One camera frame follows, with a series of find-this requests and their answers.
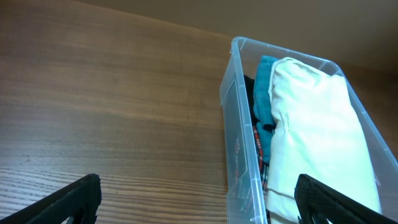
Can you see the cream cloth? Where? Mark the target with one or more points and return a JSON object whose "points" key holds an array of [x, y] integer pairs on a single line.
{"points": [[317, 133]]}

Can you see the red blue plaid shirt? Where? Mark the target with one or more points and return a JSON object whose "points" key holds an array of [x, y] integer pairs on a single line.
{"points": [[259, 168]]}

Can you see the blue jeans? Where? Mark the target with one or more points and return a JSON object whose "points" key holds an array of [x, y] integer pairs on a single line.
{"points": [[262, 105]]}

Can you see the clear plastic storage container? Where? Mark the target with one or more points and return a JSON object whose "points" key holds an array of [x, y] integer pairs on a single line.
{"points": [[245, 57]]}

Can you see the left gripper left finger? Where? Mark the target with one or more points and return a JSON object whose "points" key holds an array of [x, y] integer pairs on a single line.
{"points": [[77, 203]]}

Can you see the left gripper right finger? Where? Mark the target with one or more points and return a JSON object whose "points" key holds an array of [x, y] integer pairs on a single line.
{"points": [[320, 204]]}

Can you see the black garment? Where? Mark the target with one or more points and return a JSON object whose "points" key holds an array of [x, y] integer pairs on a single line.
{"points": [[249, 85]]}

